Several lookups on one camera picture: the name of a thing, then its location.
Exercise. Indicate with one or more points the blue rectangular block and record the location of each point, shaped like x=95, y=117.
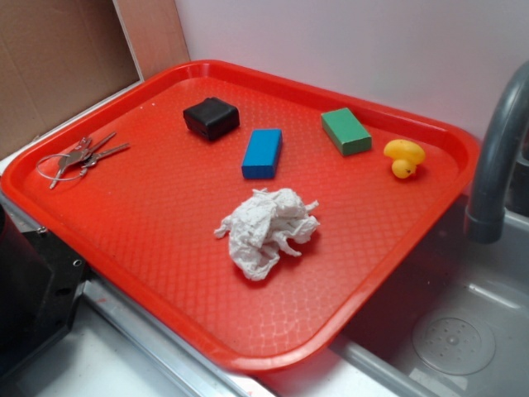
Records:
x=262, y=154

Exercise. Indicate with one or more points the black rectangular block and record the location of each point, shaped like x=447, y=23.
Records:
x=212, y=118

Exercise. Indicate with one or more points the green rectangular block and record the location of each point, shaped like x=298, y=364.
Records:
x=346, y=132

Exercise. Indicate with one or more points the red plastic tray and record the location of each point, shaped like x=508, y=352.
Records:
x=144, y=218

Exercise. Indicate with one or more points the crumpled white paper towel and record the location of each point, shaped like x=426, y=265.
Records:
x=262, y=227

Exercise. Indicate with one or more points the yellow rubber duck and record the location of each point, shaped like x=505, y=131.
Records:
x=406, y=157

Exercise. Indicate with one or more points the grey curved faucet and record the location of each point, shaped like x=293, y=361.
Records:
x=501, y=177

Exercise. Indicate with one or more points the grey toy sink basin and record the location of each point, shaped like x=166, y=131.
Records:
x=452, y=319

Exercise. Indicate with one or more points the brown cardboard panel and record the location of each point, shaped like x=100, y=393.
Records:
x=58, y=59

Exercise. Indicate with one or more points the silver keys on ring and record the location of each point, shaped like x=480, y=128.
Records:
x=75, y=164

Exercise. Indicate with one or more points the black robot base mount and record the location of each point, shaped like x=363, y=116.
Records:
x=41, y=282

